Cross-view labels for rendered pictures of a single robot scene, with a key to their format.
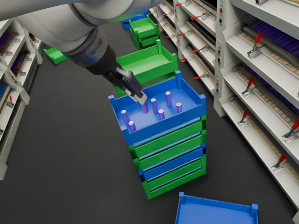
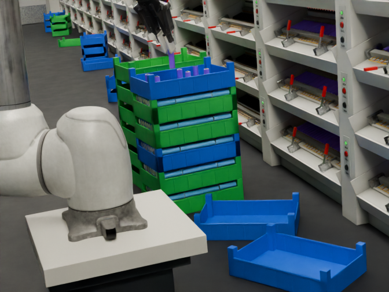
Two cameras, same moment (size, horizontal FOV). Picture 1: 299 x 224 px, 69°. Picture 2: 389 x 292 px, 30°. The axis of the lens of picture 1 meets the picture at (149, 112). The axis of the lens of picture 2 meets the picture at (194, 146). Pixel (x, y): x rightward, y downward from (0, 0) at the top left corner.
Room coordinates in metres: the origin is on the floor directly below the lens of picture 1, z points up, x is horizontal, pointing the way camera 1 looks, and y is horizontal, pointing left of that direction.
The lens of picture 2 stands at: (-1.75, 0.40, 0.84)
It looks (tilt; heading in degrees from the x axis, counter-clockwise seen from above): 15 degrees down; 349
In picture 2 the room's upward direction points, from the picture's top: 5 degrees counter-clockwise
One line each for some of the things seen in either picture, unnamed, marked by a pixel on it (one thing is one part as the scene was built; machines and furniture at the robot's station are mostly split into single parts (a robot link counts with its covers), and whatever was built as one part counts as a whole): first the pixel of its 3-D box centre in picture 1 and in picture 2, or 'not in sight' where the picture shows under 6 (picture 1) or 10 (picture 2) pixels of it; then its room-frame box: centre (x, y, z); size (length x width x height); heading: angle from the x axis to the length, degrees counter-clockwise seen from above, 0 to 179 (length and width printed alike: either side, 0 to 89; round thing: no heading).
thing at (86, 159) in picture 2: not in sight; (90, 154); (-0.12, 0.33, 0.41); 0.18 x 0.16 x 0.22; 67
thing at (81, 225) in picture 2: not in sight; (103, 213); (-0.14, 0.32, 0.27); 0.22 x 0.18 x 0.06; 3
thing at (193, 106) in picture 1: (155, 105); (181, 77); (0.60, -0.03, 0.44); 0.30 x 0.20 x 0.08; 102
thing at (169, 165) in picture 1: (163, 145); (187, 146); (0.60, -0.03, 0.20); 0.30 x 0.20 x 0.08; 102
